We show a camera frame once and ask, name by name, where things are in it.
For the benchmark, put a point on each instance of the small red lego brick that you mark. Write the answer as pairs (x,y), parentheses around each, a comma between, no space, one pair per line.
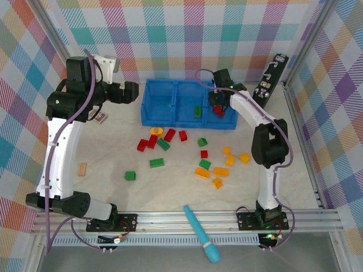
(219,112)
(204,154)
(183,136)
(142,145)

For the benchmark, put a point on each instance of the small green lego brick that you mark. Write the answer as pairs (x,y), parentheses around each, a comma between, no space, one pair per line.
(202,142)
(130,175)
(205,164)

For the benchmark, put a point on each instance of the small yellow lego brick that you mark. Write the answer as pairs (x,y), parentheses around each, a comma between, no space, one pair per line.
(244,158)
(230,160)
(227,150)

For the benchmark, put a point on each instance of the long green lego brick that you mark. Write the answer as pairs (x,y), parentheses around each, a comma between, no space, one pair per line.
(198,111)
(157,163)
(164,144)

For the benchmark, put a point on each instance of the long yellow lego brick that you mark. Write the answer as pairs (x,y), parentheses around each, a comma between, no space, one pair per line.
(202,173)
(221,172)

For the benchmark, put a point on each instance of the sloped yellow lego brick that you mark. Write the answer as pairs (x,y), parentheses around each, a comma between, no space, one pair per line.
(217,183)

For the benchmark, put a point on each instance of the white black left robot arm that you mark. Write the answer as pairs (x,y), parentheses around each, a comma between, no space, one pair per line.
(62,158)

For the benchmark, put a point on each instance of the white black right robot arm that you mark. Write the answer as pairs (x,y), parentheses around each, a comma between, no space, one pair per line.
(244,107)

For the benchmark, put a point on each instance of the blue plastic bin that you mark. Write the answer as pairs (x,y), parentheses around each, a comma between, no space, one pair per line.
(227,120)
(158,99)
(187,96)

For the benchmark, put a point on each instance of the small printed card box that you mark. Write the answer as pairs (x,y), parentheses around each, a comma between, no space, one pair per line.
(100,117)

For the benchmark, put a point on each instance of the black case with metal latches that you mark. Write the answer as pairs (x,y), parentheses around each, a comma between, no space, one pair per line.
(272,82)

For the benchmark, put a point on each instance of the long red lego brick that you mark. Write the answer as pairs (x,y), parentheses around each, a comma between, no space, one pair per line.
(169,135)
(152,141)

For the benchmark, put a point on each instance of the yellow round block printed 120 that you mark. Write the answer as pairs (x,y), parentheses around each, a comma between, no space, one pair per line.
(156,131)

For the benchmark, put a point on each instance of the small wooden block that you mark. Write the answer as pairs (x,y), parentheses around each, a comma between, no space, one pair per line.
(82,169)

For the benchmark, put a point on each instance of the teal marker pen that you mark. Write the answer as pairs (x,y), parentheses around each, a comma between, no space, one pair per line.
(200,229)

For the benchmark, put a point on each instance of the aluminium frame post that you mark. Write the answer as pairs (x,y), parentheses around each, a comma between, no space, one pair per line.
(52,28)
(309,51)

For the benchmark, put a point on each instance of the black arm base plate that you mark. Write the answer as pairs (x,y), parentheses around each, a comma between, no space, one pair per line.
(245,221)
(127,222)

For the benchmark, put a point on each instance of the aluminium frame rail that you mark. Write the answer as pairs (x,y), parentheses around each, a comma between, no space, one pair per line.
(175,222)

